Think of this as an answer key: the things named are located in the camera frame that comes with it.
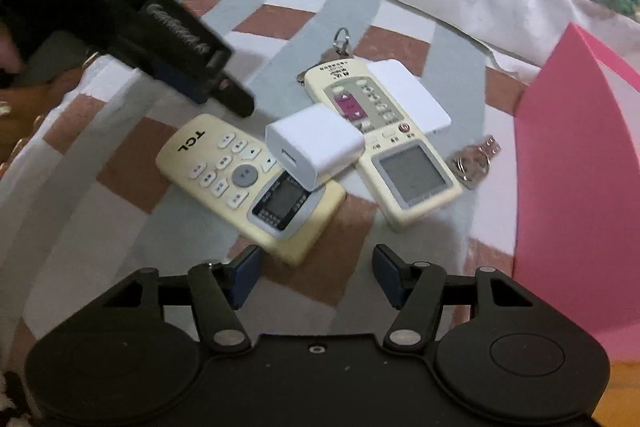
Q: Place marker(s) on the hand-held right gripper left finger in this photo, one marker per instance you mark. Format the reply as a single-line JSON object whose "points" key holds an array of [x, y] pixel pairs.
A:
{"points": [[247, 279]]}

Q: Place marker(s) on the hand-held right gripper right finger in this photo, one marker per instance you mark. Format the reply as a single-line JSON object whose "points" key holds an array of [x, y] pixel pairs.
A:
{"points": [[387, 277]]}

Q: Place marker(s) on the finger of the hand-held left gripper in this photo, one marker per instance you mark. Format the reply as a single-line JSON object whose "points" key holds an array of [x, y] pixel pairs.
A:
{"points": [[236, 99], [177, 81]]}

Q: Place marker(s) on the cream remote with grey button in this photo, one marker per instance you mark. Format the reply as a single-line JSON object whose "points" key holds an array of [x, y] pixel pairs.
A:
{"points": [[215, 157]]}

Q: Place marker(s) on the small white cube charger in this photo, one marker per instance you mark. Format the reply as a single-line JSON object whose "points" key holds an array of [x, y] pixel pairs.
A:
{"points": [[320, 142]]}

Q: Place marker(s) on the cream remote with large screen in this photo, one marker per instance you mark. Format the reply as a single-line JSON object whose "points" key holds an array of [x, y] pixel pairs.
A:
{"points": [[415, 177]]}

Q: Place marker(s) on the white card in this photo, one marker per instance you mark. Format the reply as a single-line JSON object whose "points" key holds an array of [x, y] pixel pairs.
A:
{"points": [[415, 97]]}

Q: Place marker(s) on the pink box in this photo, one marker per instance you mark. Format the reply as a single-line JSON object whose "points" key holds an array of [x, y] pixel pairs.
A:
{"points": [[580, 187]]}

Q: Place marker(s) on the person's left hand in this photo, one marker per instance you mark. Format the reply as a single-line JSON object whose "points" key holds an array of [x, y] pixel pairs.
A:
{"points": [[10, 52]]}

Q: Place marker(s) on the checkered blanket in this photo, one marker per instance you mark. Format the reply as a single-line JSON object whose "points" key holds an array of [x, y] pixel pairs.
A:
{"points": [[100, 217]]}

